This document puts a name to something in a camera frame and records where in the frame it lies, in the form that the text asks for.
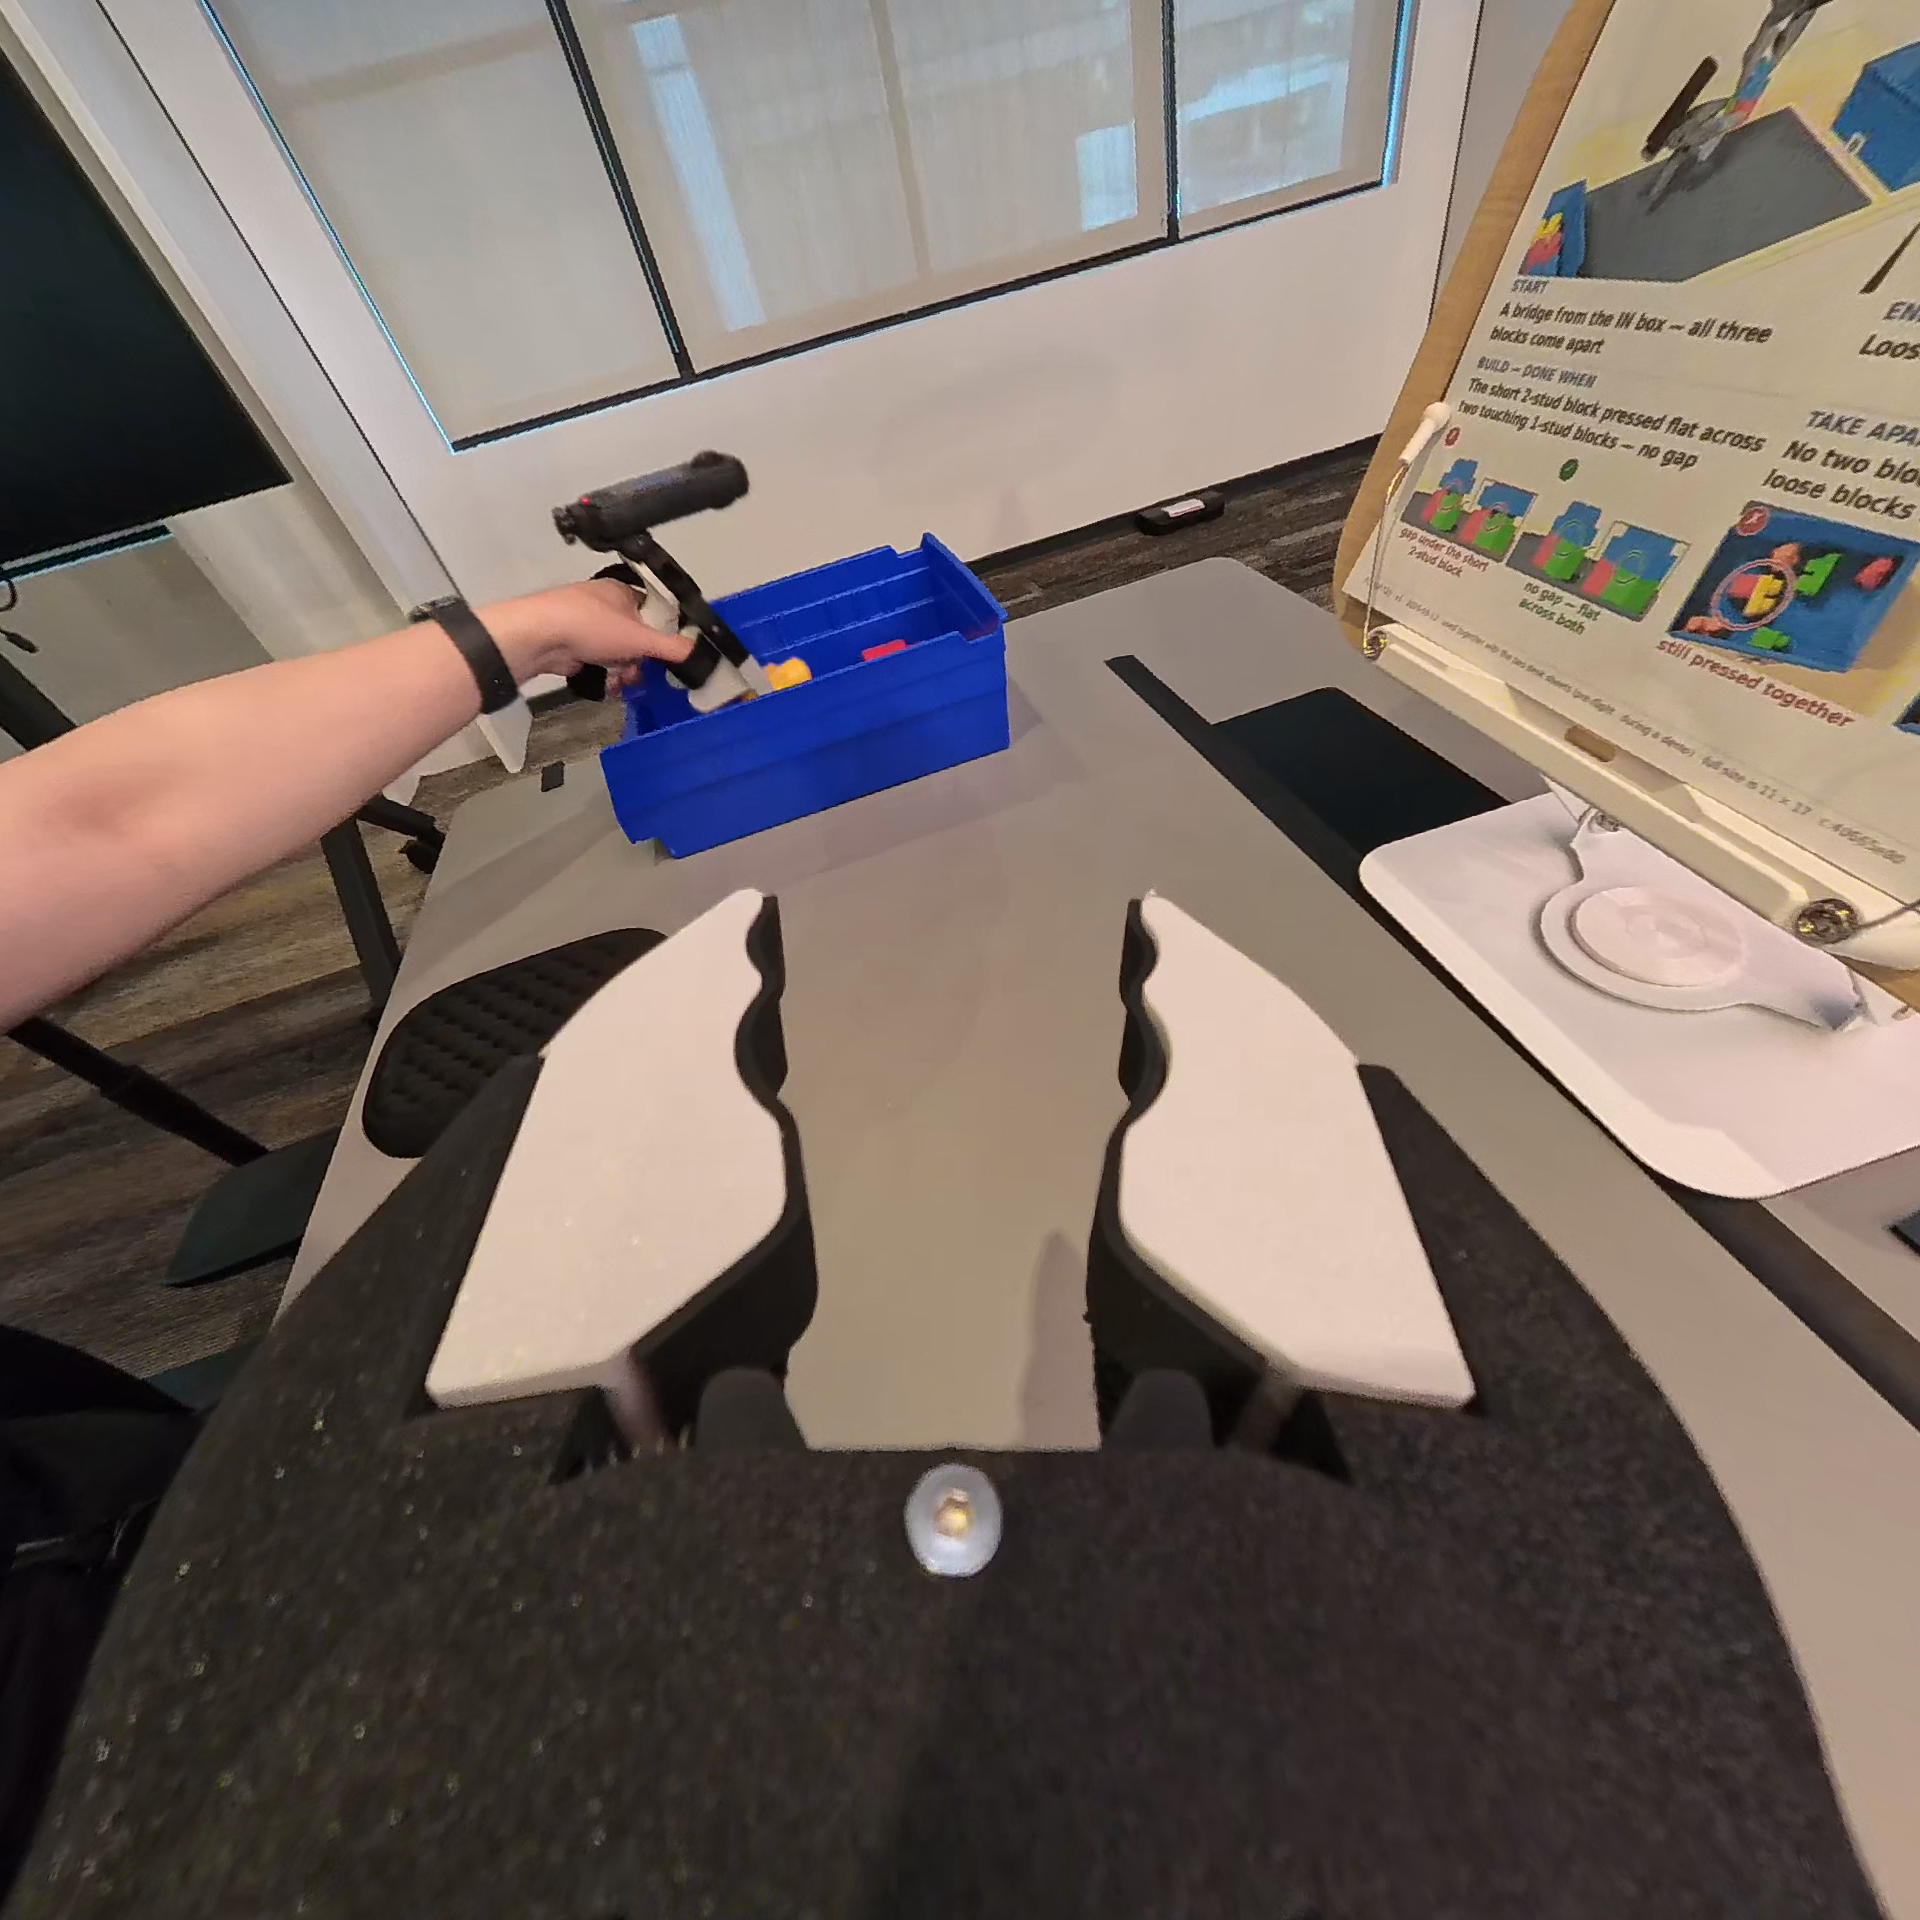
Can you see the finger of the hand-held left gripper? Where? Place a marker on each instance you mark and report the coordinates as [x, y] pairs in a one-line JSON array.
[[728, 688]]

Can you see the person's left forearm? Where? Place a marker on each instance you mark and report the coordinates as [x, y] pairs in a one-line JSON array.
[[225, 812]]

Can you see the large black tv screen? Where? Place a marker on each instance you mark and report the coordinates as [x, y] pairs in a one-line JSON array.
[[104, 377]]

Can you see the black wristwatch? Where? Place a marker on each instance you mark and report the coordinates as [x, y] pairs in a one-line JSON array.
[[483, 662]]

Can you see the grey desk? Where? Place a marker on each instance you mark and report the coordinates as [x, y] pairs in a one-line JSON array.
[[961, 931]]

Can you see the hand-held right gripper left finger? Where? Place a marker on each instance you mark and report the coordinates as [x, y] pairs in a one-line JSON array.
[[630, 1201]]

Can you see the blue plastic bin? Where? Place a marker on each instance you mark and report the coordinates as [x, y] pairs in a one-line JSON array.
[[841, 765]]

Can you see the instruction sheet on stand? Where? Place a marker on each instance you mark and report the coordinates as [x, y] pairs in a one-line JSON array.
[[1498, 899]]

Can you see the pile of coloured toy blocks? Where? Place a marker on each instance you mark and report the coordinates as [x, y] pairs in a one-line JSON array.
[[792, 675]]

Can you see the large gridded window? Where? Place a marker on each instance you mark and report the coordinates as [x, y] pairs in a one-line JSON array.
[[825, 182]]

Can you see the person's left hand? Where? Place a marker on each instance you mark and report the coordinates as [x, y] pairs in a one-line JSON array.
[[586, 633]]

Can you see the printed instruction sheet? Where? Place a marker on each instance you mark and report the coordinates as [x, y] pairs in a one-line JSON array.
[[1650, 493]]

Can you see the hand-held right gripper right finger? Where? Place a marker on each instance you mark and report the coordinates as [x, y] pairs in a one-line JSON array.
[[1274, 1201]]

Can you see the black device on floor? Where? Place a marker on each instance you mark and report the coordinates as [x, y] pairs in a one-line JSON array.
[[1181, 514]]

